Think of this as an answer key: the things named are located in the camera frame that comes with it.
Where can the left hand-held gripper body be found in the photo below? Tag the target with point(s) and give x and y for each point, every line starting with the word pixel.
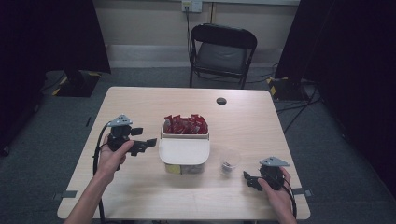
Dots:
pixel 120 137

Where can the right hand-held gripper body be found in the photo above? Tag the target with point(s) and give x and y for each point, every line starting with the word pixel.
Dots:
pixel 273 175

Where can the small dark item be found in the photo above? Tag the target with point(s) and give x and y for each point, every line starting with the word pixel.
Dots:
pixel 229 166

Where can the white storage box with lid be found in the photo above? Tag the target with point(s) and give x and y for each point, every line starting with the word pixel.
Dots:
pixel 184 151

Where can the person's right hand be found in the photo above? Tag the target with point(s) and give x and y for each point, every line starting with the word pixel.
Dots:
pixel 278 199

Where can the person's left hand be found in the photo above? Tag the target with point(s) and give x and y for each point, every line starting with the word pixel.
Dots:
pixel 112 163

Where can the grey tape strip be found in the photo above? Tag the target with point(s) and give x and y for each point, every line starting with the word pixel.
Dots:
pixel 301 192
pixel 67 195

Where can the pile of red packets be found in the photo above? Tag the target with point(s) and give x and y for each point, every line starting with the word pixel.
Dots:
pixel 185 126

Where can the black stand base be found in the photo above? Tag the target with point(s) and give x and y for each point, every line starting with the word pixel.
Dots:
pixel 77 85
pixel 285 88

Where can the black folding chair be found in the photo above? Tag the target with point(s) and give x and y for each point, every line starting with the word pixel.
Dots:
pixel 222 54

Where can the black curtain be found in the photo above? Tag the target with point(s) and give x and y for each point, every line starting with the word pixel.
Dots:
pixel 348 46
pixel 46 34

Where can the white wall socket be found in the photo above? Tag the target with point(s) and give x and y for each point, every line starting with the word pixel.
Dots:
pixel 191 5

